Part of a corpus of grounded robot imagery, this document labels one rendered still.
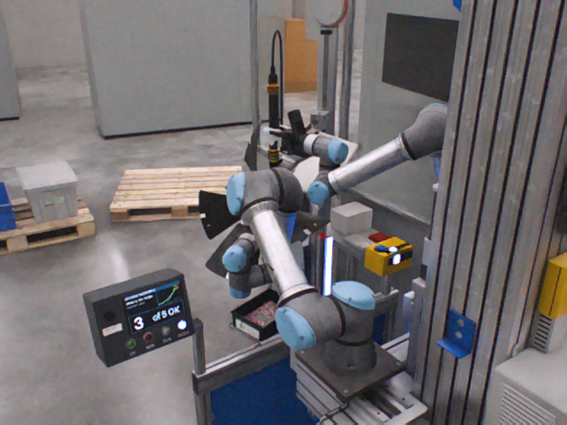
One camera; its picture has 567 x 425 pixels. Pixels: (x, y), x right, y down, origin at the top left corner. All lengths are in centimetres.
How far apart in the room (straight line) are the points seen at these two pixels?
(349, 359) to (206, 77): 645
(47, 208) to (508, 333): 404
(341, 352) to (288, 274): 26
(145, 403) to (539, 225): 230
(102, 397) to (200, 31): 544
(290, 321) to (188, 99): 646
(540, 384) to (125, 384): 232
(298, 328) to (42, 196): 364
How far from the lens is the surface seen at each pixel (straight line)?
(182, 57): 758
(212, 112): 780
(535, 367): 138
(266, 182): 155
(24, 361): 354
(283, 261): 145
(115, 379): 324
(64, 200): 483
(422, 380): 161
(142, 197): 516
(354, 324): 145
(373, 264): 211
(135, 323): 156
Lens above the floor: 204
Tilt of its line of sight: 24 degrees down
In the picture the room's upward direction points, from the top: straight up
